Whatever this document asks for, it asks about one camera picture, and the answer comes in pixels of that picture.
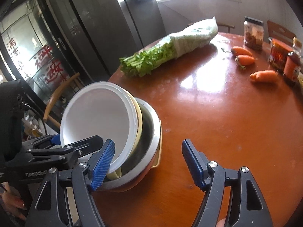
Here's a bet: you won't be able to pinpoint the yellow bowl white inside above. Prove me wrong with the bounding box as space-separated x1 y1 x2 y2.
106 89 143 180

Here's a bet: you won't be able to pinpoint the red bowl white inside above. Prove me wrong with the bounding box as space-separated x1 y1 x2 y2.
60 82 137 174

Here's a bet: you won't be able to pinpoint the small steel bowl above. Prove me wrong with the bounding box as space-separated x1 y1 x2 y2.
98 98 160 191

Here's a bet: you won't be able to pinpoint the orange heart-shaped plate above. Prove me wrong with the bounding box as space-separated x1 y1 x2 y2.
110 162 152 193

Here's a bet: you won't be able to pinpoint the yellow shell-shaped plate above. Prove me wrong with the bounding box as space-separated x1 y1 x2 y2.
151 121 162 169

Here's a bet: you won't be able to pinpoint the person's left hand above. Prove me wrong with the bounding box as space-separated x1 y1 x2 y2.
1 182 26 221

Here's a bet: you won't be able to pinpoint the wooden chair left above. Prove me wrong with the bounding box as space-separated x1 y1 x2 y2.
43 73 83 128

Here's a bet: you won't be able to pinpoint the glass door red characters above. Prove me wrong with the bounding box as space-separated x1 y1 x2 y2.
1 0 76 111

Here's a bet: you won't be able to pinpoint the bagged green celery bunch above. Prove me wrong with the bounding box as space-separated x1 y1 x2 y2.
120 17 218 77

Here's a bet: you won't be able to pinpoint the near carrot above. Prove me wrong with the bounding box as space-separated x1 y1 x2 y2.
250 70 278 83

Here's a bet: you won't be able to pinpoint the carrot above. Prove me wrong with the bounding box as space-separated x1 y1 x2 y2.
231 46 253 57
235 55 255 69
250 70 278 83

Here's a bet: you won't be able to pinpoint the dark refrigerator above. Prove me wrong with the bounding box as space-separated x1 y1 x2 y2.
48 0 166 83

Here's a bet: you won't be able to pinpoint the middle carrot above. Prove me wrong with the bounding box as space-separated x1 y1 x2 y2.
235 55 255 69

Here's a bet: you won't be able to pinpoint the orange label sauce bottle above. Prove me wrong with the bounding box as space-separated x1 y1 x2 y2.
283 51 301 86

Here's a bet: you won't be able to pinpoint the far carrot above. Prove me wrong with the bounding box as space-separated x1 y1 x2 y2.
231 46 253 57

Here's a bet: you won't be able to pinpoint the red chili sauce jar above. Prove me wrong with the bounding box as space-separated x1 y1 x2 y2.
269 37 292 73

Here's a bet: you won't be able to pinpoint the small spice jar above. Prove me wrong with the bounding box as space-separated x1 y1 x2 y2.
292 37 302 54

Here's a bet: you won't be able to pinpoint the clear jar black lid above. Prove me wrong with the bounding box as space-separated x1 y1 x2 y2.
243 16 264 51

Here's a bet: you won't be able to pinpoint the wooden chair right back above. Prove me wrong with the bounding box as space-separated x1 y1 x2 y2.
267 21 296 46

